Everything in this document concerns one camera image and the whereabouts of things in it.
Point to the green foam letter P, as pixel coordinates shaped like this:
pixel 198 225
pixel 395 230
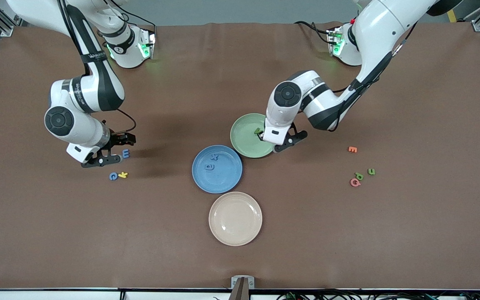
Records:
pixel 359 176

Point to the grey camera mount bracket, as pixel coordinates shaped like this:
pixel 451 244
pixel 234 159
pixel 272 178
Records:
pixel 242 287

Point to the blue foam letter a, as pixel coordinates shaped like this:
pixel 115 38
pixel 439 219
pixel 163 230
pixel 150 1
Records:
pixel 209 167

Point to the large table cover sheet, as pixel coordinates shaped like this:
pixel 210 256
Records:
pixel 98 233

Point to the yellow foam letter K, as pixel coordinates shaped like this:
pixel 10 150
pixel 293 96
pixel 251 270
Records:
pixel 123 175

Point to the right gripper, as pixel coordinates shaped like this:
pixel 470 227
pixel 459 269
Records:
pixel 118 139

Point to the green foam letter N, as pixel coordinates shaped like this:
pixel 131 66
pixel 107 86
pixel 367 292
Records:
pixel 258 131

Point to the beige plate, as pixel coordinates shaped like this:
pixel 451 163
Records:
pixel 235 218

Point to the pink foam letter Q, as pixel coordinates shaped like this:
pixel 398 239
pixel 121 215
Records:
pixel 355 182

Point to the blue foam letter G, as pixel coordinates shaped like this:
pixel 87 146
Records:
pixel 113 176

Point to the green plate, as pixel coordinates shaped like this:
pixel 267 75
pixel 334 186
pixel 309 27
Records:
pixel 244 139

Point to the blue plate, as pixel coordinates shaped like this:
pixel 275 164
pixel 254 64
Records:
pixel 223 181

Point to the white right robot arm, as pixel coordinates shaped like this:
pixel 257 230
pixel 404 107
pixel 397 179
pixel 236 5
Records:
pixel 79 125

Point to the blue foam letter E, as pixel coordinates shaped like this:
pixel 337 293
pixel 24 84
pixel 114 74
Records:
pixel 126 153

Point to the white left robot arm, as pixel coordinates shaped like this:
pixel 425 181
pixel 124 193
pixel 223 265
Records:
pixel 377 29

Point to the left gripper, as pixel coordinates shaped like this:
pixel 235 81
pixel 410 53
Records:
pixel 260 135

